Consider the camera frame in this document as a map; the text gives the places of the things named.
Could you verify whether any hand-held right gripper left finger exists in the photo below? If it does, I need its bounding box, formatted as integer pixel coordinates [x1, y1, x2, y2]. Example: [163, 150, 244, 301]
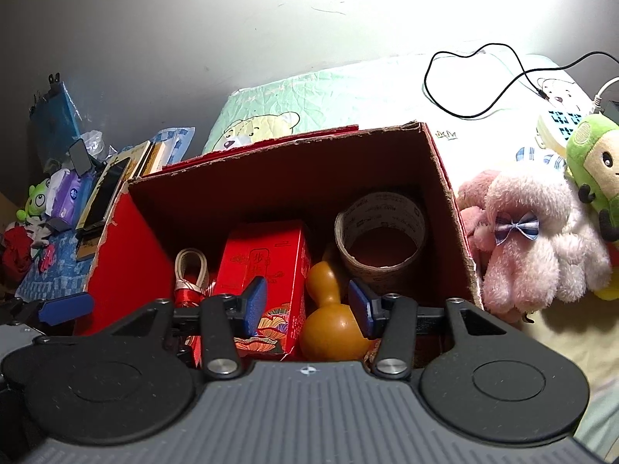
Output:
[99, 275, 268, 380]

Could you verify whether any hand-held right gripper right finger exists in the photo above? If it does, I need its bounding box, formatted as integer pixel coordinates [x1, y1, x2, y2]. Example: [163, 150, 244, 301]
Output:
[347, 279, 508, 380]

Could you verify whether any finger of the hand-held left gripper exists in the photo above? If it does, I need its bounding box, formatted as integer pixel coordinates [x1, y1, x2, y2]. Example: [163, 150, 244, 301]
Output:
[7, 293, 96, 330]

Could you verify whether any orange wooden gourd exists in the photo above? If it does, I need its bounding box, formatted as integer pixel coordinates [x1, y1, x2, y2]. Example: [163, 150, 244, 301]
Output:
[299, 261, 376, 363]

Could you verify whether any red gift box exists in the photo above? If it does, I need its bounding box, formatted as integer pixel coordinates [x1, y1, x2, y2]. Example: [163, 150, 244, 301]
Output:
[213, 220, 313, 357]

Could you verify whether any red white ribbon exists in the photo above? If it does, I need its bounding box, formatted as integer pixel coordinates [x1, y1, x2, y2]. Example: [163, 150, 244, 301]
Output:
[173, 247, 214, 311]

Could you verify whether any brown tape roll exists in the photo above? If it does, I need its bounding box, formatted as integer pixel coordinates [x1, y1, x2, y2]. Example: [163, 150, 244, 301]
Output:
[334, 192, 429, 287]

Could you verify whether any red cardboard box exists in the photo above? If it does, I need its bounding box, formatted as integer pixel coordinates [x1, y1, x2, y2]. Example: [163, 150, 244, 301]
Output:
[72, 122, 485, 369]

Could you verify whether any blue patterned mat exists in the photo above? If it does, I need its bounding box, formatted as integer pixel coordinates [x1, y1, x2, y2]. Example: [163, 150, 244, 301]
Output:
[14, 229, 105, 301]

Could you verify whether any red cloth flower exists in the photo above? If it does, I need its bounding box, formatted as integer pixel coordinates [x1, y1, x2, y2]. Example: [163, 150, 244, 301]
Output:
[0, 225, 35, 284]

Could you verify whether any black yellow flat box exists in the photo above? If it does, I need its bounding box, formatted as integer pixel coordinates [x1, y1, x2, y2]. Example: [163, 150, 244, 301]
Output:
[75, 155, 132, 261]

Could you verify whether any green alien toy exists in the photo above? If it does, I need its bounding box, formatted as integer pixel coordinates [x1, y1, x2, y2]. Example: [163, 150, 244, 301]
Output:
[17, 178, 52, 224]

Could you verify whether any purple tissue pack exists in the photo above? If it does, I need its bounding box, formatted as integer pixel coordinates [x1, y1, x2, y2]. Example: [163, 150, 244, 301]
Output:
[51, 169, 96, 219]

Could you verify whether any small black mirror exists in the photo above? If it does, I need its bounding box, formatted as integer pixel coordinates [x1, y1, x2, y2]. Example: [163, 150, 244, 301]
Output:
[68, 138, 96, 175]

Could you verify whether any pink plush rabbit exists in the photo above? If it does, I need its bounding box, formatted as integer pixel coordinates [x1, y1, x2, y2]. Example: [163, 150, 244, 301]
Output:
[457, 164, 605, 324]

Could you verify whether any clear plastic bag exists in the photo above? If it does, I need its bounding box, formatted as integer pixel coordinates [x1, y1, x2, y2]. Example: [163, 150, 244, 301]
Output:
[80, 130, 108, 160]

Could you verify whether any blue patterned packet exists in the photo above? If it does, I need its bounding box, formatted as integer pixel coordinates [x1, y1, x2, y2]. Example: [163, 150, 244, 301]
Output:
[155, 127, 197, 165]

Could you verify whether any blue plastic bag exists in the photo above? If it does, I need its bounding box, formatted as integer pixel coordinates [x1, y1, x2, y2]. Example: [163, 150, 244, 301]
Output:
[29, 73, 83, 166]

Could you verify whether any white plush toy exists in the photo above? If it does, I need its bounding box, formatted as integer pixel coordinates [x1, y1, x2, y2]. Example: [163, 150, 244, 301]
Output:
[563, 181, 613, 297]

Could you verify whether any yellow red plush toy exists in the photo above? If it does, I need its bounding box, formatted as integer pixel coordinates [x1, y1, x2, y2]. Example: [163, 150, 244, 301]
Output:
[592, 246, 619, 301]

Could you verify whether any green plush toy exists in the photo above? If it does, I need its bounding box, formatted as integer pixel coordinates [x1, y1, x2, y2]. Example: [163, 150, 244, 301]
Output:
[566, 113, 619, 243]

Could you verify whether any black cable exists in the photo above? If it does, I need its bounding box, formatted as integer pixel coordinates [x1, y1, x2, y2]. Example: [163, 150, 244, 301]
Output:
[423, 43, 619, 119]

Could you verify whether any white cable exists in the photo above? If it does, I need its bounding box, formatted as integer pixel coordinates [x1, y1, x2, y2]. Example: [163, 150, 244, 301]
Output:
[591, 77, 619, 113]

